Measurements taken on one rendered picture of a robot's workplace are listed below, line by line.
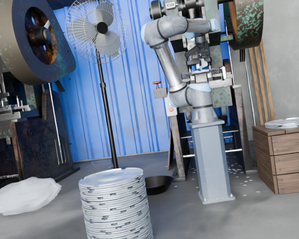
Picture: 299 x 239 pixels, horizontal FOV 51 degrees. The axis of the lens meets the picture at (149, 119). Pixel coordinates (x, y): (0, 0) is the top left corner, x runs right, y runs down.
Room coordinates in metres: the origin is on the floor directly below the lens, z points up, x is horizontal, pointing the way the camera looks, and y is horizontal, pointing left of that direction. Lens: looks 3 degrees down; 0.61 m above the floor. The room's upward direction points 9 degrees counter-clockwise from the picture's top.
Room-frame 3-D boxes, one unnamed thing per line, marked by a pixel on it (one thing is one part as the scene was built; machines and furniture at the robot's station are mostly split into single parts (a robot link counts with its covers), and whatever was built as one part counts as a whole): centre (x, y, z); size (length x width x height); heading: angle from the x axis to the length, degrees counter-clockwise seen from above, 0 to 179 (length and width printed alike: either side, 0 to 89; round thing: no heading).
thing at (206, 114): (1.82, -0.32, 0.50); 0.15 x 0.15 x 0.10
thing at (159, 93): (2.37, -0.12, 0.62); 0.10 x 0.06 x 0.20; 80
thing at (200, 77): (2.37, -0.43, 0.72); 0.25 x 0.14 x 0.14; 170
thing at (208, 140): (1.82, -0.32, 0.23); 0.19 x 0.19 x 0.45; 0
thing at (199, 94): (1.83, -0.31, 0.62); 0.13 x 0.12 x 0.14; 49
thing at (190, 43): (2.50, -0.46, 1.04); 0.17 x 0.15 x 0.30; 170
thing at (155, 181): (2.14, 0.04, 0.04); 0.30 x 0.30 x 0.07
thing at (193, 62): (2.55, -0.47, 0.86); 0.20 x 0.16 x 0.05; 80
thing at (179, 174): (2.73, -0.23, 0.45); 0.92 x 0.12 x 0.90; 170
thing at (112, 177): (1.39, 0.21, 0.31); 0.29 x 0.29 x 0.01
